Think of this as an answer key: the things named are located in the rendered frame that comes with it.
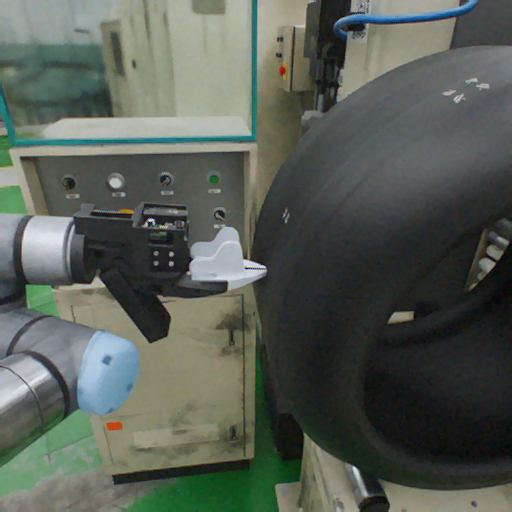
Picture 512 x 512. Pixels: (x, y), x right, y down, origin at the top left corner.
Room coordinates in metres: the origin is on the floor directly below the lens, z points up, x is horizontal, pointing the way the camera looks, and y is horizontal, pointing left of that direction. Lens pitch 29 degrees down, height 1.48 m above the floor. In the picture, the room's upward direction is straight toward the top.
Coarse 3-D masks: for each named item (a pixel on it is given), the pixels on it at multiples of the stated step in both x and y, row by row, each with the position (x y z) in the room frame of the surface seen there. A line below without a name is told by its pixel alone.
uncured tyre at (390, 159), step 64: (448, 64) 0.45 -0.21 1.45; (320, 128) 0.50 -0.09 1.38; (384, 128) 0.38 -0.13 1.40; (448, 128) 0.33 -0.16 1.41; (320, 192) 0.37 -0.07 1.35; (384, 192) 0.32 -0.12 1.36; (448, 192) 0.30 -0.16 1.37; (256, 256) 0.47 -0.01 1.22; (320, 256) 0.32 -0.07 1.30; (384, 256) 0.30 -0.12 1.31; (320, 320) 0.30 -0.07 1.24; (384, 320) 0.29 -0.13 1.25; (448, 320) 0.60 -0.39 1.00; (320, 384) 0.29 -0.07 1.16; (384, 384) 0.52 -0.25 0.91; (448, 384) 0.52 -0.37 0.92; (384, 448) 0.29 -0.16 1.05; (448, 448) 0.40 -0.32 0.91
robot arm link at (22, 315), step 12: (24, 288) 0.38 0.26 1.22; (0, 300) 0.33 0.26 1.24; (12, 300) 0.34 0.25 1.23; (24, 300) 0.36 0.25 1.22; (0, 312) 0.33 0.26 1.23; (12, 312) 0.33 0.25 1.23; (24, 312) 0.33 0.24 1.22; (36, 312) 0.34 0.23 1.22; (0, 324) 0.31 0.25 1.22; (12, 324) 0.31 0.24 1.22; (24, 324) 0.31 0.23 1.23; (0, 336) 0.30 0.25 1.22; (12, 336) 0.30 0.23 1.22; (0, 348) 0.29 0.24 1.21
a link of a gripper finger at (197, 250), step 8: (224, 232) 0.41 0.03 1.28; (232, 232) 0.41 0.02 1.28; (216, 240) 0.41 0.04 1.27; (224, 240) 0.41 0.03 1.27; (192, 248) 0.41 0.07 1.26; (200, 248) 0.41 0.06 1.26; (208, 248) 0.41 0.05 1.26; (216, 248) 0.41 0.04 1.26; (192, 256) 0.41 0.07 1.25; (200, 256) 0.41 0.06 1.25; (208, 256) 0.41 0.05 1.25; (248, 264) 0.41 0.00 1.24; (256, 264) 0.41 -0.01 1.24
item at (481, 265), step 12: (492, 228) 0.85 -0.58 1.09; (504, 228) 0.81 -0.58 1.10; (480, 240) 0.85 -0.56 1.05; (492, 240) 0.82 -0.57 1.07; (504, 240) 0.79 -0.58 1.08; (480, 252) 0.84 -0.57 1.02; (492, 252) 0.82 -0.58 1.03; (480, 264) 0.83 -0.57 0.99; (492, 264) 0.81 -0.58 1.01; (468, 276) 0.85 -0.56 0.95; (480, 276) 0.83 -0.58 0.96; (468, 288) 0.84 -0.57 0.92
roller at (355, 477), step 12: (348, 468) 0.36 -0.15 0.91; (348, 480) 0.35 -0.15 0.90; (360, 480) 0.34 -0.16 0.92; (372, 480) 0.34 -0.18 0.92; (360, 492) 0.32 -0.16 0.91; (372, 492) 0.32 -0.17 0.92; (384, 492) 0.32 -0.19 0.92; (360, 504) 0.31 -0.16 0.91; (372, 504) 0.31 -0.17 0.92; (384, 504) 0.31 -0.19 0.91
